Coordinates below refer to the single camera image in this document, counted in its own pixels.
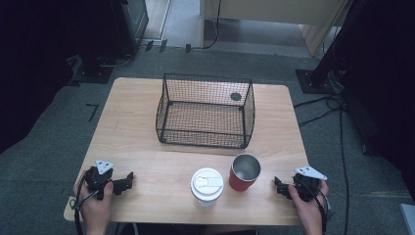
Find white lidded paper cup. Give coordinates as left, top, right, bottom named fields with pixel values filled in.
left=189, top=166, right=225, bottom=208

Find person's left hand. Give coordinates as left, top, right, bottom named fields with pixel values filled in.
left=73, top=169, right=115, bottom=230

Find red steel tumbler cup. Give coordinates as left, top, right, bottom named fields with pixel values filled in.
left=228, top=154, right=262, bottom=193

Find black stand with base plate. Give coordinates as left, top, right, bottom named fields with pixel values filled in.
left=295, top=0, right=360, bottom=96

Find beige wooden cabinet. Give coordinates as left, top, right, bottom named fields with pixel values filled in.
left=199, top=0, right=350, bottom=59

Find black floor cables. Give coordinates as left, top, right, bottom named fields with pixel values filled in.
left=293, top=93, right=350, bottom=235

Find person's right hand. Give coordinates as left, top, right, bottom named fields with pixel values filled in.
left=287, top=179, right=330, bottom=230

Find dark equipment case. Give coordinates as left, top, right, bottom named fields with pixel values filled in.
left=109, top=0, right=150, bottom=57

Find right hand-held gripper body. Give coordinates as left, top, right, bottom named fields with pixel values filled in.
left=291, top=165, right=328, bottom=203

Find black stand base plate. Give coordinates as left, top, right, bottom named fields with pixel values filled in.
left=67, top=54, right=115, bottom=86

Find right hand-held gripper cable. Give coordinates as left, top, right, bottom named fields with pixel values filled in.
left=301, top=179, right=330, bottom=235

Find black hanging cable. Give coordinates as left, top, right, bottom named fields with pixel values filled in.
left=201, top=0, right=223, bottom=50

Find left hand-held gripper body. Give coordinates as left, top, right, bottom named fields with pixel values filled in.
left=85, top=160, right=115, bottom=201

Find black wire mesh basket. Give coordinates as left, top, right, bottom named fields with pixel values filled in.
left=155, top=72, right=256, bottom=150

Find white flat object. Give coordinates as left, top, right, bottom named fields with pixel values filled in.
left=398, top=203, right=415, bottom=235

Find left hand-held gripper cable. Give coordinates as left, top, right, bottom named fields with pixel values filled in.
left=69, top=169, right=100, bottom=235

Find hand-held gripper cable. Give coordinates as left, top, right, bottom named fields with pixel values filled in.
left=301, top=179, right=330, bottom=235
left=69, top=169, right=100, bottom=235

